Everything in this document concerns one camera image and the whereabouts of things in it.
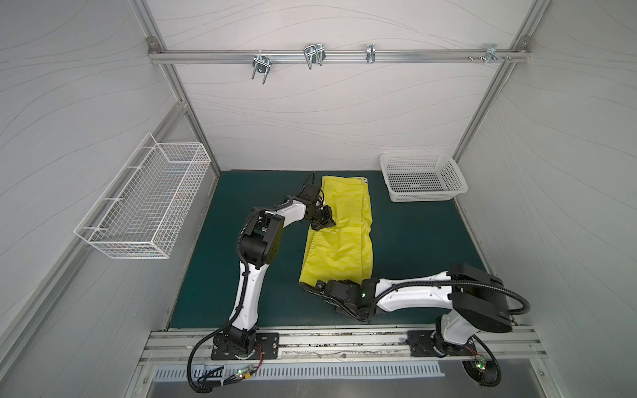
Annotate white plastic perforated basket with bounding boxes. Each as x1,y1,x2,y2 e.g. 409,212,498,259
380,152,469,202

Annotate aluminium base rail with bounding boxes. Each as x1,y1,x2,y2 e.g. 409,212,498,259
139,324,548,366

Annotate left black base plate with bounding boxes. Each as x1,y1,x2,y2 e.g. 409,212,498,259
211,332,280,360

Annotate white wire wall basket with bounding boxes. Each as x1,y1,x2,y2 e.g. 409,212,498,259
74,134,211,260

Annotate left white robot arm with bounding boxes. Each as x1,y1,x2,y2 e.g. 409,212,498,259
221,182,336,358

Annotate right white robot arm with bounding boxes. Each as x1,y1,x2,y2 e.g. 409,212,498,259
304,264,513,358

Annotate horizontal aluminium top rail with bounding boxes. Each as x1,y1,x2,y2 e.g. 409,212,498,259
149,46,531,65

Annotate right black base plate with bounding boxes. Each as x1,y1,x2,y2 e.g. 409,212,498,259
406,330,475,358

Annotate metal u-bolt clamp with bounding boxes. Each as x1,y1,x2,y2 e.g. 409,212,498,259
303,44,326,70
251,54,272,85

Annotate green table mat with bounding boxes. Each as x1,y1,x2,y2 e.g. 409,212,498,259
169,171,484,329

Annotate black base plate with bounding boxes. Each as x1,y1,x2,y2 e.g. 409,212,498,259
406,330,475,358
211,332,280,360

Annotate white slotted vent strip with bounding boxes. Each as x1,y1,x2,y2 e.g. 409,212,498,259
153,361,445,382

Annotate yellow long pants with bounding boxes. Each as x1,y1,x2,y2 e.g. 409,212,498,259
300,176,373,286

